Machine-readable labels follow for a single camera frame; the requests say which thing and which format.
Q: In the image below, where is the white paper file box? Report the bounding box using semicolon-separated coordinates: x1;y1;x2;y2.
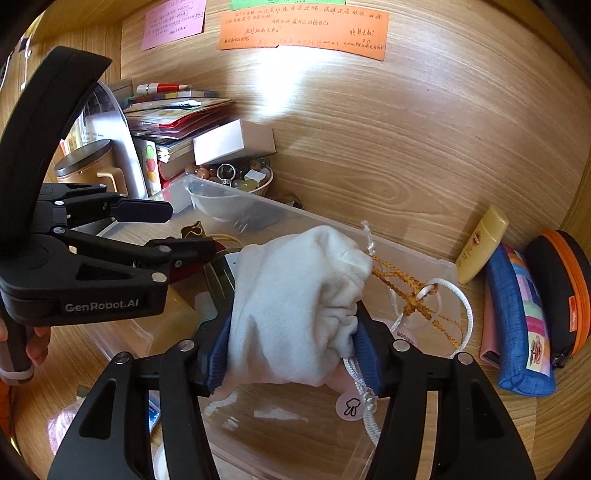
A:
82;80;149;200

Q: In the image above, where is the clear plastic storage box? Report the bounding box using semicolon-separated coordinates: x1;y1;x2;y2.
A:
91;174;459;480

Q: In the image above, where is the red velvet pouch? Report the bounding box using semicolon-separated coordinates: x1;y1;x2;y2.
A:
169;261;206;289

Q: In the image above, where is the pink flat case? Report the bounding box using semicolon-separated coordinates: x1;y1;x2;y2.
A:
479;295;502;366

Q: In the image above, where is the pink paper note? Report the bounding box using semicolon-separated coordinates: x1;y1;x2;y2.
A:
140;0;206;51

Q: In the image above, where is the fruit print box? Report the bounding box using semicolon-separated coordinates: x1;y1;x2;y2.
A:
134;138;163;197

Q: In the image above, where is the yellow lotion tube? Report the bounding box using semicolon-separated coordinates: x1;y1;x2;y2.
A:
454;204;509;285

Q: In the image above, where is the orange braided cord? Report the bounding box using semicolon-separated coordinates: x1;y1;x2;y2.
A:
368;253;463;350

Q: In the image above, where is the red white pen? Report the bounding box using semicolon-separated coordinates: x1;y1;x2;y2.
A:
136;82;193;96

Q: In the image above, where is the orange paper note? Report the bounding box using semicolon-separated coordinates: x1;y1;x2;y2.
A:
217;8;390;62

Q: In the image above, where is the white drawstring pouch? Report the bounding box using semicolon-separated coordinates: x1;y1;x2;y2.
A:
216;222;475;446

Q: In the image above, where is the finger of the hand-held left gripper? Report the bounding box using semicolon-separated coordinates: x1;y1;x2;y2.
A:
34;227;217;283
39;183;174;232

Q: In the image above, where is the stack of books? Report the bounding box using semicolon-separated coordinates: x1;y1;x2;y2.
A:
124;88;237;178

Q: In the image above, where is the black orange zip case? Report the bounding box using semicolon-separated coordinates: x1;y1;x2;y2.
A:
523;229;591;371

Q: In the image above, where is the blue patchwork pencil case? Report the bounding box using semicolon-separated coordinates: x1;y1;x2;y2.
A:
484;243;557;397

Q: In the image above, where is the brown ceramic mug with lid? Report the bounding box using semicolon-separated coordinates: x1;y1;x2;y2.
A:
54;138;130;197

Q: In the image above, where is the white bowl of beads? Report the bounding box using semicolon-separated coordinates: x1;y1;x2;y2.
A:
184;157;274;223

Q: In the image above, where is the small white cardboard box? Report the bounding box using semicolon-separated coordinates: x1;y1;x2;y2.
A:
192;119;277;166

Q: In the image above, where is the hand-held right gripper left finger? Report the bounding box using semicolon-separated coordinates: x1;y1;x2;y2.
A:
46;316;232;480

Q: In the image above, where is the gold ribbon cord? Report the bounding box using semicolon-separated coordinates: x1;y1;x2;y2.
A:
182;220;242;246

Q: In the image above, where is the person's left hand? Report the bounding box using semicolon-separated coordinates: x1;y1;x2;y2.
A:
25;326;51;367

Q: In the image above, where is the green paper note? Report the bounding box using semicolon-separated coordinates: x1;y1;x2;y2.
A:
229;0;302;11

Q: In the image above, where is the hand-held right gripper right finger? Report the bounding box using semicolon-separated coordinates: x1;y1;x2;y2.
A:
351;305;536;480

